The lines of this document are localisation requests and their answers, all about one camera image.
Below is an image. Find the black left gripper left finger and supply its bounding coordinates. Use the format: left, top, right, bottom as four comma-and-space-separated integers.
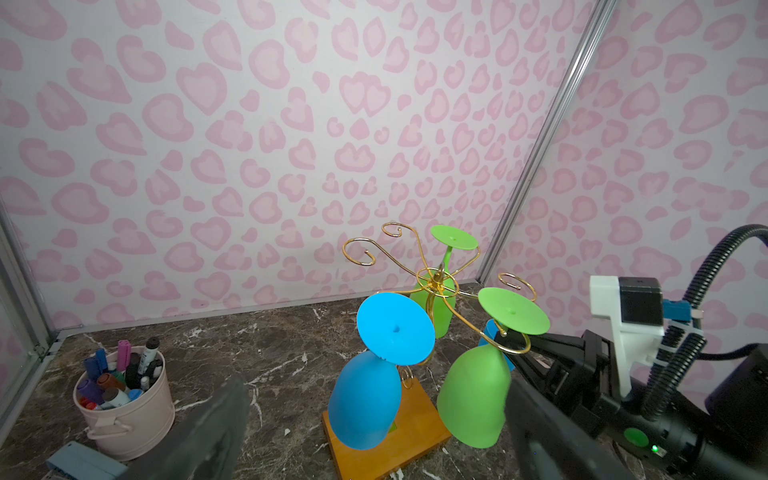
120, 377, 249, 479

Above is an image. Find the blue wine glass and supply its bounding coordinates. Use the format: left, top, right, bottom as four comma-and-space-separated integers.
328, 292, 436, 450
478, 317, 517, 372

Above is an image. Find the green wine glass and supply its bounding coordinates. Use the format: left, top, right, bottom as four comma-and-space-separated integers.
437, 287, 551, 449
409, 225, 479, 338

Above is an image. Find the pink metal pen bucket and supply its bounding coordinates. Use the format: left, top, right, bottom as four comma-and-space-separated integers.
72, 337, 175, 461

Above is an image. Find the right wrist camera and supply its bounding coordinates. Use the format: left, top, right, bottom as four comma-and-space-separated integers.
589, 275, 695, 399

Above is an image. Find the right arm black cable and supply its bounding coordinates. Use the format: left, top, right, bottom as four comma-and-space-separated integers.
638, 223, 768, 421

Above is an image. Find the purple marker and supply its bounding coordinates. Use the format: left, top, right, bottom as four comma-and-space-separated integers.
77, 378, 104, 406

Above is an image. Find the gold wire glass rack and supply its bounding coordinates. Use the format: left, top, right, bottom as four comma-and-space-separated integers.
341, 221, 551, 356

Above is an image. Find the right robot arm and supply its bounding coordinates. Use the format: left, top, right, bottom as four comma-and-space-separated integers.
509, 331, 767, 479

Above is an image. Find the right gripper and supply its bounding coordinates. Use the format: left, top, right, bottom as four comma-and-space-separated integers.
510, 331, 636, 438

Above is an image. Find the cream and blue stapler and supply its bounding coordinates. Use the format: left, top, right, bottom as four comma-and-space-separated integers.
45, 441, 127, 480

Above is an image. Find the magenta marker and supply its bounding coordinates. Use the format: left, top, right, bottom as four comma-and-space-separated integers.
117, 340, 132, 373

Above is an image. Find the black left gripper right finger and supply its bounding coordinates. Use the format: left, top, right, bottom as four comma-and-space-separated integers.
505, 379, 633, 479

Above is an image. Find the orange wooden rack base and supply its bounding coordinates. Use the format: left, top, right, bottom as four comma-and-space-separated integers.
322, 379, 452, 480

